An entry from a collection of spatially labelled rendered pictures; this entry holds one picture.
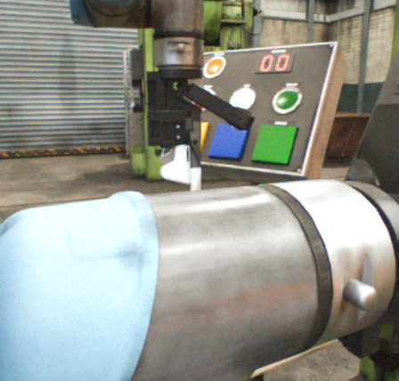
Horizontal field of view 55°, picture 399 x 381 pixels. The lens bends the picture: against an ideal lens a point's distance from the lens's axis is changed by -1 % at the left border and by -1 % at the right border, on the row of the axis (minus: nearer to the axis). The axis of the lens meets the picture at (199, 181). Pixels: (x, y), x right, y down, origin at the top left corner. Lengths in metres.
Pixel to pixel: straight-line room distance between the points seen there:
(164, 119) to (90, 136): 7.63
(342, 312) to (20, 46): 8.13
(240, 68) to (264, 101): 0.11
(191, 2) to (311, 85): 0.30
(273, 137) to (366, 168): 0.51
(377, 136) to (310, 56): 0.59
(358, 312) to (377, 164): 0.09
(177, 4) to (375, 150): 0.42
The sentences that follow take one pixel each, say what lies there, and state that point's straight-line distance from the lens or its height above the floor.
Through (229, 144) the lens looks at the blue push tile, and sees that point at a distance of 0.78.
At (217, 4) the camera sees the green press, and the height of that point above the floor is 2.30.
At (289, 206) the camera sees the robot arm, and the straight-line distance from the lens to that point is 0.15.
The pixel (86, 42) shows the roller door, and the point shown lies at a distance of 8.26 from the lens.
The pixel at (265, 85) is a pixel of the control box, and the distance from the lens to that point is 0.82.
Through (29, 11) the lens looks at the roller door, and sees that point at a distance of 8.31.
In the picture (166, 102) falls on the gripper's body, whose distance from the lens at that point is 0.61.
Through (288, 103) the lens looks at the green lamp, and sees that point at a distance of 0.77.
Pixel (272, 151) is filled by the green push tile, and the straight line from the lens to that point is 0.73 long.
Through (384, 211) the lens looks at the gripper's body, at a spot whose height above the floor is 1.04.
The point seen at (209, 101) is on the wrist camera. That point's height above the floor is 1.09.
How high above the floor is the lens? 1.09
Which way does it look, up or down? 12 degrees down
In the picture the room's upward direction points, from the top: straight up
